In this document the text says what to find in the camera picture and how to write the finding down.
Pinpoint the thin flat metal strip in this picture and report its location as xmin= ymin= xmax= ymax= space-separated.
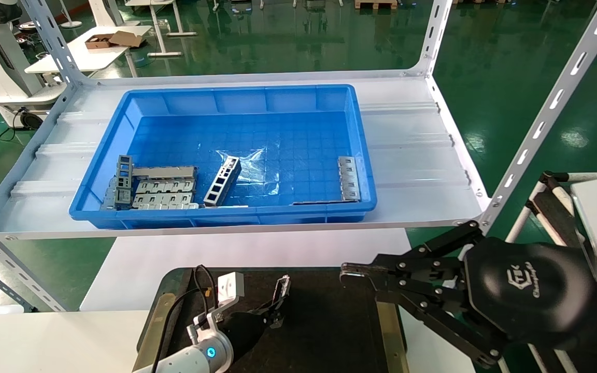
xmin=292 ymin=199 xmax=355 ymax=207

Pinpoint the clear plastic film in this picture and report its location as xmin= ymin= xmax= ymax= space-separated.
xmin=215 ymin=147 xmax=279 ymax=196

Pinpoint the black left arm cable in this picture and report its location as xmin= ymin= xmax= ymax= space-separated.
xmin=150 ymin=264 xmax=219 ymax=373

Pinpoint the long grey metal channel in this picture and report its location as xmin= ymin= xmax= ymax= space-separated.
xmin=133 ymin=165 xmax=198 ymax=182

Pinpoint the black felt-lined container tray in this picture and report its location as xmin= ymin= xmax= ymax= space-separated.
xmin=132 ymin=267 xmax=408 ymax=373

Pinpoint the white table leg frame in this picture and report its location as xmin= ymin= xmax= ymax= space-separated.
xmin=124 ymin=0 xmax=198 ymax=58

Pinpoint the blue plastic bin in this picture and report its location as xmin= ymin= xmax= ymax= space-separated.
xmin=69 ymin=84 xmax=378 ymax=229

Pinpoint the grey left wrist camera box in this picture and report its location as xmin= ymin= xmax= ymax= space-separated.
xmin=187 ymin=271 xmax=246 ymax=342

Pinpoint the white metal shelf rack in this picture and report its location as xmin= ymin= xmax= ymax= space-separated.
xmin=0 ymin=0 xmax=597 ymax=314

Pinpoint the perforated silver metal bracket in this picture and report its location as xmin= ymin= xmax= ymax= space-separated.
xmin=203 ymin=156 xmax=241 ymax=207

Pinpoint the black floor cable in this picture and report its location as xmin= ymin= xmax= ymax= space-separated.
xmin=0 ymin=106 xmax=27 ymax=141

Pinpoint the dark grey perforated bracket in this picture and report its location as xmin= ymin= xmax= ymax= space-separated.
xmin=114 ymin=154 xmax=135 ymax=209

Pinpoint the white background table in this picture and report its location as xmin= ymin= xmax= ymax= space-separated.
xmin=24 ymin=25 xmax=153 ymax=78

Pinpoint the wooden pallet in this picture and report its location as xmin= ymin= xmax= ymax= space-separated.
xmin=354 ymin=0 xmax=399 ymax=11

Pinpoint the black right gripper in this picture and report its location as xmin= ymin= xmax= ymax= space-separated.
xmin=340 ymin=220 xmax=597 ymax=373

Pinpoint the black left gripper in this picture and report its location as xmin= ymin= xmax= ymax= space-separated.
xmin=223 ymin=296 xmax=288 ymax=359

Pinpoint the slotted silver metal plate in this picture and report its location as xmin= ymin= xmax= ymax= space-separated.
xmin=337 ymin=156 xmax=362 ymax=202

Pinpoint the open cardboard box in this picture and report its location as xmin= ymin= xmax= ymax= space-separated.
xmin=84 ymin=31 xmax=145 ymax=50

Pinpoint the black white folding stand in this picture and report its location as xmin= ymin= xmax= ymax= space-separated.
xmin=506 ymin=171 xmax=584 ymax=247

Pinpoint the silver channel-shaped metal part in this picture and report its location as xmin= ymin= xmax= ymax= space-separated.
xmin=274 ymin=275 xmax=292 ymax=310

